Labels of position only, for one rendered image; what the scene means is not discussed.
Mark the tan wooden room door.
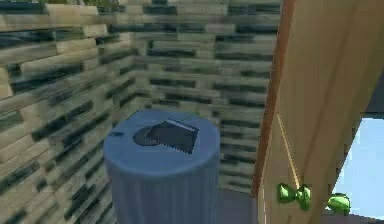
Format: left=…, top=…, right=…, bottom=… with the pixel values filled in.
left=251, top=0, right=384, bottom=224

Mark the window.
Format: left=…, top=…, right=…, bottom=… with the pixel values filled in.
left=331, top=114, right=384, bottom=221

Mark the blue round bin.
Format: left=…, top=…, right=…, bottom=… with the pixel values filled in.
left=102, top=108, right=222, bottom=224

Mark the green door handle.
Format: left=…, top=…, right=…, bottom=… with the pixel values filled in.
left=276, top=182, right=352, bottom=216

